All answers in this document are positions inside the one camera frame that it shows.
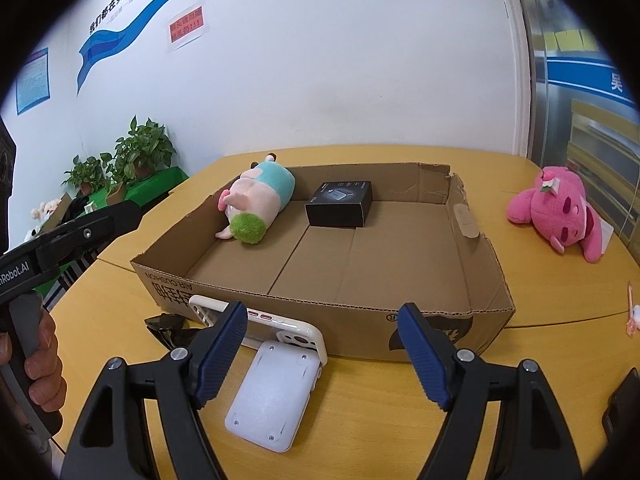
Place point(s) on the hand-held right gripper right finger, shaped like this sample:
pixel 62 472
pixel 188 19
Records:
pixel 425 360

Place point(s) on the teal and pink pig plush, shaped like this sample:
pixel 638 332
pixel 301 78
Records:
pixel 265 185

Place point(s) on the blue framed wall poster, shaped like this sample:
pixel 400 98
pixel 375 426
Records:
pixel 32 80

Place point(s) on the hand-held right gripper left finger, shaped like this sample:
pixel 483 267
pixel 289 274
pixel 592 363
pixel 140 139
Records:
pixel 220 355

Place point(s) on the brown cardboard box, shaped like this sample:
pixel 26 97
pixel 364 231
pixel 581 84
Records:
pixel 400 260

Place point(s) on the black sunglasses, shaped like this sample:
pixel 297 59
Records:
pixel 172 327

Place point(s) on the wooden slatted counter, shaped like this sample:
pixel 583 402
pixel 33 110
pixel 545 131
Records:
pixel 600 145

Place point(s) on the row of yellow sticky notes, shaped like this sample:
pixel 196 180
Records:
pixel 570 39

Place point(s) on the wooden desktop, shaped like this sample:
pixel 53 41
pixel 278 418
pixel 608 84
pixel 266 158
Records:
pixel 360 410

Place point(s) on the person's left hand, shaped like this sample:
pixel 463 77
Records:
pixel 47 385

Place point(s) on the blue window banner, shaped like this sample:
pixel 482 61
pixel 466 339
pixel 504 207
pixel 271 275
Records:
pixel 580 77

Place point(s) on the black flat device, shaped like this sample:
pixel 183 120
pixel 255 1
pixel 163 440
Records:
pixel 622 405

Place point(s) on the large potted green plant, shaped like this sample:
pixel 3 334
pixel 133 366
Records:
pixel 145 147

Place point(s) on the blue wave wall decal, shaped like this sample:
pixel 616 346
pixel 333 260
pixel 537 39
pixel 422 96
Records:
pixel 105 42

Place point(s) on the grey window frame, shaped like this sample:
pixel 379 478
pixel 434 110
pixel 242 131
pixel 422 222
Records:
pixel 525 60

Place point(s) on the red wall notice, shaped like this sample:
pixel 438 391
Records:
pixel 186 27

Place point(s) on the small pink trinket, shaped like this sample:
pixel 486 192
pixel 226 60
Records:
pixel 634 312

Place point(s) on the white-rimmed clear phone case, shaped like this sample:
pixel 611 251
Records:
pixel 300 335

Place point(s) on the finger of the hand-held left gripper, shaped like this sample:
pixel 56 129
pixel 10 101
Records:
pixel 90 232

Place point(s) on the pink bear plush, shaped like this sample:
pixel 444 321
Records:
pixel 560 205

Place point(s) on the small potted green plant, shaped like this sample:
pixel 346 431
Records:
pixel 85 172

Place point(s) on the white plastic device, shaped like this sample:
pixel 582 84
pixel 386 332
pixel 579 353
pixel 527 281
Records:
pixel 270 400

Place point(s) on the white plush toy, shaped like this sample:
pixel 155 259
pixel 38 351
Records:
pixel 46 209

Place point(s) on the black product box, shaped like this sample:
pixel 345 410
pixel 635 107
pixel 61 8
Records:
pixel 340 210

